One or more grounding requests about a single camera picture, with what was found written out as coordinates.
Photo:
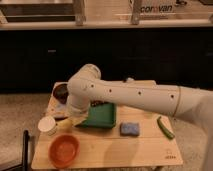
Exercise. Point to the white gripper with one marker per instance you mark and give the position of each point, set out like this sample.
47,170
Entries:
76,116

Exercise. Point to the yellow banana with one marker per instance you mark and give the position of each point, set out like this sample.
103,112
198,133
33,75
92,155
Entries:
65,124

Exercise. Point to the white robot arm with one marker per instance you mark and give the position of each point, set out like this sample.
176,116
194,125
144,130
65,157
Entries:
191,105

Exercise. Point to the dark brown bowl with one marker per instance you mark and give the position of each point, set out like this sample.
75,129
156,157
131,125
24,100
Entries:
60,92

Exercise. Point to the red bowl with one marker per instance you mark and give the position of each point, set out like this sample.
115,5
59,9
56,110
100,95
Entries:
63,150

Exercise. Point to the green plastic tray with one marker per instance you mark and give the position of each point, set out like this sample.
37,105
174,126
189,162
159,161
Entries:
101,116

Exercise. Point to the white paper cup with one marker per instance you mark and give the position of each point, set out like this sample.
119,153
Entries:
47,125

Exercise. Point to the blue sponge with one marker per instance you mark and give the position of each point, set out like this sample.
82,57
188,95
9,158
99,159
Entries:
129,129

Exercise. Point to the green chili pepper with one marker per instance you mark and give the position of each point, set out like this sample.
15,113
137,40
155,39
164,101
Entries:
164,130

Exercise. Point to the white box with lettering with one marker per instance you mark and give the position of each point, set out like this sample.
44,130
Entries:
175,9

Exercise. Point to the black-handled brush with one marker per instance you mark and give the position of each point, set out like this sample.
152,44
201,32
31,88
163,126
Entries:
128,80

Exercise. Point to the black chair frame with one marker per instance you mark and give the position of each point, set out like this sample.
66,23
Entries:
18,165

